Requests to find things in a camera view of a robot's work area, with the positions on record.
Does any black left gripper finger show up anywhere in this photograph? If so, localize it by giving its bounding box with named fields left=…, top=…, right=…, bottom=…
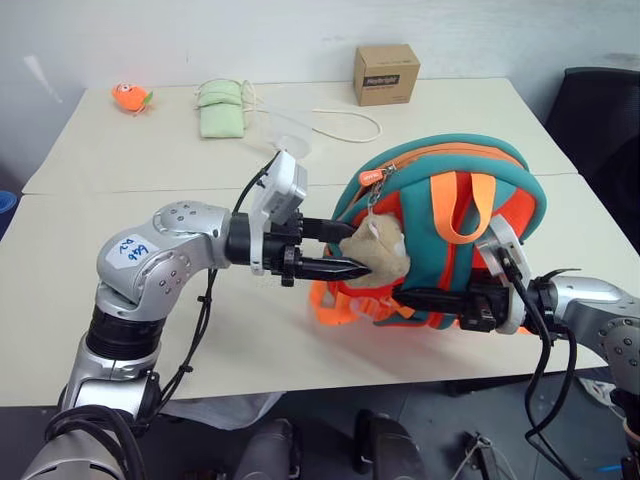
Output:
left=301, top=217, right=358, bottom=245
left=299, top=257, right=372, bottom=283

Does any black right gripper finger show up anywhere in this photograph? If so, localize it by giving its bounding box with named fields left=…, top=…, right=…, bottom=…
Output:
left=391, top=288, right=474, bottom=317

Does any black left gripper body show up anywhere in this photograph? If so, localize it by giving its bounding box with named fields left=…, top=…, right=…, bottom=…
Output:
left=262, top=207, right=307, bottom=289

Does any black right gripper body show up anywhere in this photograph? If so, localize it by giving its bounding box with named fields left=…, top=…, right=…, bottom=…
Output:
left=459, top=279, right=512, bottom=332

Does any beige plush toy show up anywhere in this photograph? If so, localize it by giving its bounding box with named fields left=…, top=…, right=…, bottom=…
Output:
left=339, top=211, right=413, bottom=289

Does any orange and teal backpack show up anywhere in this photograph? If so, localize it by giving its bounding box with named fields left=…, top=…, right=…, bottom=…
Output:
left=307, top=133, right=549, bottom=333

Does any brown cardboard box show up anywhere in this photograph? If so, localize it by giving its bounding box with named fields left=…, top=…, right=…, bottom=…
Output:
left=353, top=43, right=421, bottom=108

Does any clear plastic packaging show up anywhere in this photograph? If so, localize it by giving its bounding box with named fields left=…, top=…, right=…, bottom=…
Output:
left=248, top=110, right=314, bottom=157

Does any black rounded shape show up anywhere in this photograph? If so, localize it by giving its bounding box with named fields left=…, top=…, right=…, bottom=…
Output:
left=352, top=408, right=427, bottom=480

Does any light green fabric pouch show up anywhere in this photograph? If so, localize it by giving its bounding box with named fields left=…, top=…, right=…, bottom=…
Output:
left=193, top=79, right=252, bottom=141

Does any white plastic sheet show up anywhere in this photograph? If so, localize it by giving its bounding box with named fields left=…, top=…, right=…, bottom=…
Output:
left=158, top=391, right=287, bottom=432

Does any dark grey rounded shape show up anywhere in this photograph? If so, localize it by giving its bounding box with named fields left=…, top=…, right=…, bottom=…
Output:
left=233, top=418, right=302, bottom=480

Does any black chair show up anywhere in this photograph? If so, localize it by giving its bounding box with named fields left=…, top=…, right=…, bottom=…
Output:
left=543, top=66, right=640, bottom=217

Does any orange plush toy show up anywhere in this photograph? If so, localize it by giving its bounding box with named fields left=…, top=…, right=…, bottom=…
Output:
left=110, top=82, right=155, bottom=117

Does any blue object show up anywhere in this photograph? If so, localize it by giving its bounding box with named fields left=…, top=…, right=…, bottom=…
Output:
left=0, top=189, right=19, bottom=242

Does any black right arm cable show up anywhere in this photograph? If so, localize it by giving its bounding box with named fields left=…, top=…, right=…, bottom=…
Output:
left=499, top=246, right=584, bottom=480

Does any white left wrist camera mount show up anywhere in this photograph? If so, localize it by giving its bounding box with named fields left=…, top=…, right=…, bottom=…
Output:
left=248, top=149, right=309, bottom=277

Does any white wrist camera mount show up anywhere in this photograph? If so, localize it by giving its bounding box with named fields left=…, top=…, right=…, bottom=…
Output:
left=474, top=214, right=534, bottom=336
left=248, top=149, right=309, bottom=277

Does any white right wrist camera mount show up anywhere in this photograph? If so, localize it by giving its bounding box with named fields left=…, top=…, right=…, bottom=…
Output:
left=474, top=214, right=534, bottom=336

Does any white cord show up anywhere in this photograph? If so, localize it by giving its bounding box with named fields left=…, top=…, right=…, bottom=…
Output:
left=243, top=79, right=384, bottom=145

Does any metal stand frame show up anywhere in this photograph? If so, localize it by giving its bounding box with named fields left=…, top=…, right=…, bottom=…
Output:
left=458, top=430, right=517, bottom=480

